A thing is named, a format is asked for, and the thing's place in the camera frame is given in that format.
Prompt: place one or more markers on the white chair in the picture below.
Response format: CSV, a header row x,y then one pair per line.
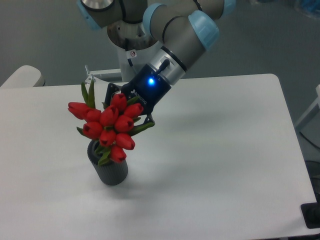
x,y
25,76

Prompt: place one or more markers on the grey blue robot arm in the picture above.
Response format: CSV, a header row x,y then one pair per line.
x,y
186,30

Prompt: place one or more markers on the white furniture at right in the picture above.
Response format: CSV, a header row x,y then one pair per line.
x,y
309,113

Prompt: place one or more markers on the dark grey ribbed vase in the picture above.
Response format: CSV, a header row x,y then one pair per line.
x,y
111,173

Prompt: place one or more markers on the black device at table edge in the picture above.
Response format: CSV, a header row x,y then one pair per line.
x,y
311,215

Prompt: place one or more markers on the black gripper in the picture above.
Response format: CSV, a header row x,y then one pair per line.
x,y
148,85

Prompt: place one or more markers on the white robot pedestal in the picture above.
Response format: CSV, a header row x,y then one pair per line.
x,y
134,49

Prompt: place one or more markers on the red tulip bouquet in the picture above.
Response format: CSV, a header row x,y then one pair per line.
x,y
113,127

